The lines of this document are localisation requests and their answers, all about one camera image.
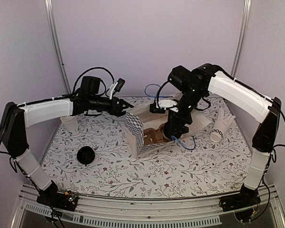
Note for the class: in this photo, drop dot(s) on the floral patterned table mat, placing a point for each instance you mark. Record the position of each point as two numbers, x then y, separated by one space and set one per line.
199 168

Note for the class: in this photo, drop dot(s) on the aluminium frame post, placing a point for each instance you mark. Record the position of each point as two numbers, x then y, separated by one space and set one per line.
55 41
242 36

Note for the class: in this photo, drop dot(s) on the stack of black cup lids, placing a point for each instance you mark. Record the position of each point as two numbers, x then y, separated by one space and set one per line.
85 155

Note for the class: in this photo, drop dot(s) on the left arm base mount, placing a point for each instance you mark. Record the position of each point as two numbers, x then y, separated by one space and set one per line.
66 200

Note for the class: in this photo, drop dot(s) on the aluminium table edge rail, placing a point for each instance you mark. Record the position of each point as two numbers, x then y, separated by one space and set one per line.
273 212

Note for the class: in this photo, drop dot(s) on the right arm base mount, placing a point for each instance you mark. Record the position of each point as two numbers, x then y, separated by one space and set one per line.
240 200

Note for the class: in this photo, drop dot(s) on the right aluminium frame post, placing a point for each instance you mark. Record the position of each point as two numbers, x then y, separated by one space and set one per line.
242 36

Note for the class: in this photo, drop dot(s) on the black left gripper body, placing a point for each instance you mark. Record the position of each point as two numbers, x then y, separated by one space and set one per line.
110 109

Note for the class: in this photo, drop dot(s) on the bundle of white wrapped straws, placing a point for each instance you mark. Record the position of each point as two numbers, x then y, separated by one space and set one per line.
226 119

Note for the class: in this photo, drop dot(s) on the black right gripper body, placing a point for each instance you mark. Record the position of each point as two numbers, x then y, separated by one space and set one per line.
187 117

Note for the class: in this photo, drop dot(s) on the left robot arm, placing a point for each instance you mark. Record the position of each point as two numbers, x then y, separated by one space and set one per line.
17 118

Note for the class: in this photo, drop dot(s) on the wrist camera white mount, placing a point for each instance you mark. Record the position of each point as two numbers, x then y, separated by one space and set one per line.
116 87
162 106

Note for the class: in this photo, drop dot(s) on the brown cardboard cup carrier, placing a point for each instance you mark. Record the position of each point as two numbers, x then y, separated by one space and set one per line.
154 136

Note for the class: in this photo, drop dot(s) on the checkered paper takeout bag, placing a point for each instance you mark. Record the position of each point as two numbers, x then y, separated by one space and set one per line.
139 118

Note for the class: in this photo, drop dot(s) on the white cup holding straws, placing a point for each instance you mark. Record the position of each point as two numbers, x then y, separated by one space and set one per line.
219 129

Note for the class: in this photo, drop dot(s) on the grey slotted cable duct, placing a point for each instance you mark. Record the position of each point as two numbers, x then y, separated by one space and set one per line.
132 213

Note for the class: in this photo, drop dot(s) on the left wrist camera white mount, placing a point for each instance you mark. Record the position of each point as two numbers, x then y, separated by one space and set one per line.
116 87

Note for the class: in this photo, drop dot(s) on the stack of white paper cups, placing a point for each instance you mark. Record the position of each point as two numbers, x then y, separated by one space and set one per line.
70 123

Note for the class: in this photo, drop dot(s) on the left aluminium frame post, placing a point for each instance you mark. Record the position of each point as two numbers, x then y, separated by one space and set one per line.
55 41

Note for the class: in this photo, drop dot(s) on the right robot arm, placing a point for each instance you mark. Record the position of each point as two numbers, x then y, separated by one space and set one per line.
198 84

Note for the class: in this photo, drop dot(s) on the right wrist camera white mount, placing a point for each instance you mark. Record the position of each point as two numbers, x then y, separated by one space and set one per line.
162 106

